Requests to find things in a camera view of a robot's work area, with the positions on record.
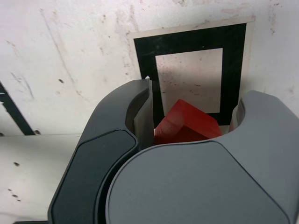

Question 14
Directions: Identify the black tape square outline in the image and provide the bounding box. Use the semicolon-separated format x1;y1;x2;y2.
133;22;247;126

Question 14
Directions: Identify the red cube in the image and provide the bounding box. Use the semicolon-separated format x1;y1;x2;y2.
154;99;222;147

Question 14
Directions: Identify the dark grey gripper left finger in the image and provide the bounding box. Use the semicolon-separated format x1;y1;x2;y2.
48;78;157;224

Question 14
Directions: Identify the black tape strip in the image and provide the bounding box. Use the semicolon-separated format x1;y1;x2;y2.
0;81;36;136

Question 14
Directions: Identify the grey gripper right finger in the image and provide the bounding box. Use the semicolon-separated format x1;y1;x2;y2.
97;90;299;224

